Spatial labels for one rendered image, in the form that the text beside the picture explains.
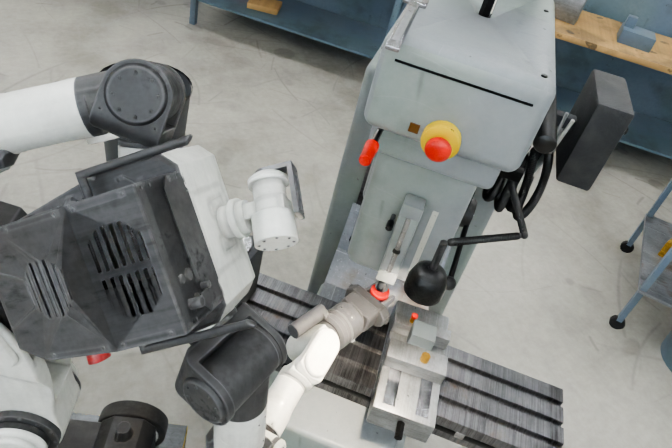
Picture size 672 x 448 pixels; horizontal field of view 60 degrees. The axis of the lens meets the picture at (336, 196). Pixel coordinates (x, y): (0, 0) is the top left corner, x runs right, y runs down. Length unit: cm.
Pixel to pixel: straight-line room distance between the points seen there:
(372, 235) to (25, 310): 66
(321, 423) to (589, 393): 192
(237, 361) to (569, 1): 427
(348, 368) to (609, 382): 201
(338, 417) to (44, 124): 101
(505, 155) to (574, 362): 247
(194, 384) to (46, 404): 45
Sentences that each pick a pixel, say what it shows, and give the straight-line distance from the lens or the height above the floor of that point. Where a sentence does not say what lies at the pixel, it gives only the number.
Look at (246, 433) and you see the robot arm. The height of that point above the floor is 129.
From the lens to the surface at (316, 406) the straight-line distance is 158.
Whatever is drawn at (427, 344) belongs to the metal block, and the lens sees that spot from 151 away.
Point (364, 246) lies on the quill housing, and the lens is 125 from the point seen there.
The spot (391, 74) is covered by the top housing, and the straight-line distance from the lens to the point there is 89.
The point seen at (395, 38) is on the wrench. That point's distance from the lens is 84.
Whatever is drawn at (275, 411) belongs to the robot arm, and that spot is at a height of 116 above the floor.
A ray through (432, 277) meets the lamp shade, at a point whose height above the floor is 152.
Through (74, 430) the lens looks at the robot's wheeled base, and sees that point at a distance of 189.
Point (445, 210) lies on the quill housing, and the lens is 115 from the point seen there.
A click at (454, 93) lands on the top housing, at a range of 89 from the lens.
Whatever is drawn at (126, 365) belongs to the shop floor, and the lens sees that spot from 268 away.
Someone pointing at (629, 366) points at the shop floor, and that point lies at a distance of 350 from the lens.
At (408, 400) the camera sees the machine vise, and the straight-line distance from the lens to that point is 147.
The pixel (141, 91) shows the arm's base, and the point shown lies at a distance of 84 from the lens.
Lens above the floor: 221
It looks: 38 degrees down
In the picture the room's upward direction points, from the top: 15 degrees clockwise
